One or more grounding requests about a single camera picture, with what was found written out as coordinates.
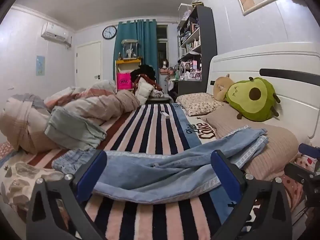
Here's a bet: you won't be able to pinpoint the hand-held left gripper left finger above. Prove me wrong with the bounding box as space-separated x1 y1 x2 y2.
26 149 108 240

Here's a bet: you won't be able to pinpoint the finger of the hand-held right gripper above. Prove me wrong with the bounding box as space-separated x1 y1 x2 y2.
284 163 320 205
299 143 320 159

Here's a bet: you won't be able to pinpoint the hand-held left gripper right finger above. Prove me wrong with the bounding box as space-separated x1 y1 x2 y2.
210 150 293 240

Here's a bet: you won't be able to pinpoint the light blue denim pants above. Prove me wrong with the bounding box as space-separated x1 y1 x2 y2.
52 126 269 204

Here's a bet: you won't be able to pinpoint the red dotted bed sheet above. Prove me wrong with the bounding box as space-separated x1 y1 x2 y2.
281 154 317 210

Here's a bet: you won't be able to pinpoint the beige ribbed pillow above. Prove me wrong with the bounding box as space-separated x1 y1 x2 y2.
200 104 300 180

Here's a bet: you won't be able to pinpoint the folded grey-green cloth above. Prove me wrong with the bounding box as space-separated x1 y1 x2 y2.
44 106 107 150

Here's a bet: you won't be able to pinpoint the green avocado plush toy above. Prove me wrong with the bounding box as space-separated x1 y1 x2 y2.
226 77 281 122

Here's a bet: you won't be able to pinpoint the pink and grey duvet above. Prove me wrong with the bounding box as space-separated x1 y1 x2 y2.
0 80 140 153

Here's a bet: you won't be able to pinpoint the floral pillow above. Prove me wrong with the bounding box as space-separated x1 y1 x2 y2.
176 92 228 117

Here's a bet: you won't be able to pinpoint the striped printed blanket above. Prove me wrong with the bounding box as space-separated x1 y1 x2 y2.
0 102 275 240

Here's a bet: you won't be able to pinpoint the brown plush toy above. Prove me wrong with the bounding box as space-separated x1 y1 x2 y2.
213 74 234 102

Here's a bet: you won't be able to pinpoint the pink bag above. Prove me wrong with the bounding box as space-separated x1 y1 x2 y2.
116 72 133 90

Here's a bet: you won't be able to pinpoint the white puffer jacket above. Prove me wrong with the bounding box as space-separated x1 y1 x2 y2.
135 77 154 104

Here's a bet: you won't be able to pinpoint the white bed headboard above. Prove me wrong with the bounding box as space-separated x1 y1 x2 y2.
206 42 320 145

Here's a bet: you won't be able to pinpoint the cluttered desk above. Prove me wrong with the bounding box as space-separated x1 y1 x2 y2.
160 60 203 83

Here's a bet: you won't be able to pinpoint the white door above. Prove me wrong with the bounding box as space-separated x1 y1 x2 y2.
75 41 102 88

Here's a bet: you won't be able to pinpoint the pile of dark clothes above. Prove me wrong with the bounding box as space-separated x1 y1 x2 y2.
130 64 164 98

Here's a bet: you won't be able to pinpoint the yellow shelf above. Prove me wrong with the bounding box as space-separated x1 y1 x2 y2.
115 58 142 92

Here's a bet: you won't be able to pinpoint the mannequin head with wig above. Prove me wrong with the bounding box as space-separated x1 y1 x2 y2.
159 58 169 75

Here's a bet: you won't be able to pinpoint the glass display case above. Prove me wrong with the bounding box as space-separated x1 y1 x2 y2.
121 39 138 60

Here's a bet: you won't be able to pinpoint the dark grey bookshelf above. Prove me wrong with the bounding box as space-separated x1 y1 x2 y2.
177 5 217 97

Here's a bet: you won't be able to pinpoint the teal curtain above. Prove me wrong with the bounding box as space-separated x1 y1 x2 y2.
114 19 158 80

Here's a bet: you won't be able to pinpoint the window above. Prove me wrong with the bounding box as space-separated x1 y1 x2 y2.
156 24 168 68

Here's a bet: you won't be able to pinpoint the white air conditioner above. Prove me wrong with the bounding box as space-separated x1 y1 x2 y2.
41 22 73 47

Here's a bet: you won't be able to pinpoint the clear plastic box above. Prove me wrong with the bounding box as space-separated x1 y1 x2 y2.
179 3 193 20

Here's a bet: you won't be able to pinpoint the small wall poster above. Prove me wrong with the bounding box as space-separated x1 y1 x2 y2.
36 56 46 76

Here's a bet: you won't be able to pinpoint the round wall clock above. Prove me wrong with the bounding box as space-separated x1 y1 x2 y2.
102 26 117 40

